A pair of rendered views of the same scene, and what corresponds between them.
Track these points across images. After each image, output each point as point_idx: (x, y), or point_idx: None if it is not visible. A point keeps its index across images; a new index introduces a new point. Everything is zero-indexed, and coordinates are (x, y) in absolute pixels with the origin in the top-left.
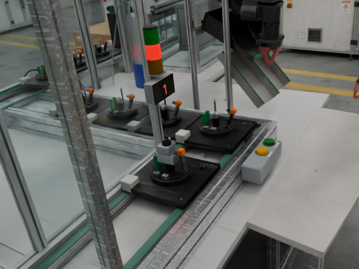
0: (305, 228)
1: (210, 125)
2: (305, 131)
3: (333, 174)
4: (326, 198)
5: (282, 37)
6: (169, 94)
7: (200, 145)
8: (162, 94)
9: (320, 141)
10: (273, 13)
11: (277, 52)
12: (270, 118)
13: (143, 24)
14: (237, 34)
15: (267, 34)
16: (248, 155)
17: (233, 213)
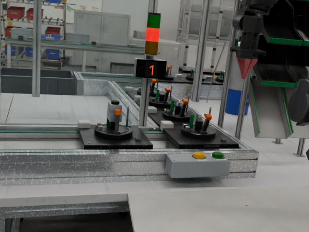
0: (155, 220)
1: (193, 127)
2: (299, 186)
3: (255, 215)
4: (212, 219)
5: (261, 53)
6: (155, 76)
7: (168, 135)
8: (145, 72)
9: (297, 197)
10: (248, 22)
11: (248, 64)
12: (286, 165)
13: (151, 10)
14: (277, 64)
15: (241, 43)
16: (185, 153)
17: (129, 185)
